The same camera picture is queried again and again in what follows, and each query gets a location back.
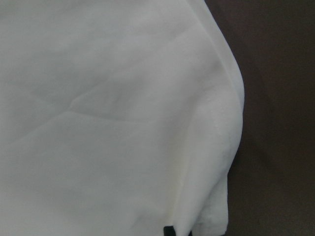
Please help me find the cream cat print t-shirt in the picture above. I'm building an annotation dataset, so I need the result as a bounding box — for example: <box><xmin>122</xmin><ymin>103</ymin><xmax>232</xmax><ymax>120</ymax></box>
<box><xmin>0</xmin><ymin>0</ymin><xmax>244</xmax><ymax>236</ymax></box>

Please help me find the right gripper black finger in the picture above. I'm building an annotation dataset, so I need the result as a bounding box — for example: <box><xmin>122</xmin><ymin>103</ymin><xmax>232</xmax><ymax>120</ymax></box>
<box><xmin>163</xmin><ymin>226</ymin><xmax>175</xmax><ymax>236</ymax></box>

